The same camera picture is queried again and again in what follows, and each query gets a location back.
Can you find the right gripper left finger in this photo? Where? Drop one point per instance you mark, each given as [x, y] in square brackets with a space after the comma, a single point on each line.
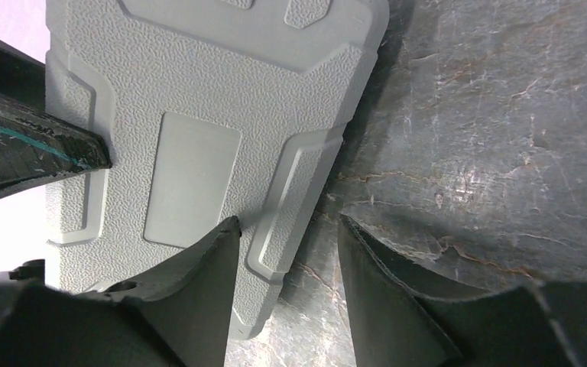
[184, 304]

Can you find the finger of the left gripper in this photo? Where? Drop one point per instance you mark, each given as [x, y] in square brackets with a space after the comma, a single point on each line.
[37, 148]

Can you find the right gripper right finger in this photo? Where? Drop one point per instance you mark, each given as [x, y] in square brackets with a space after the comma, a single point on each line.
[402, 314]

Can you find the grey plastic tool case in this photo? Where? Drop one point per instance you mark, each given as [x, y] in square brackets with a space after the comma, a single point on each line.
[210, 109]

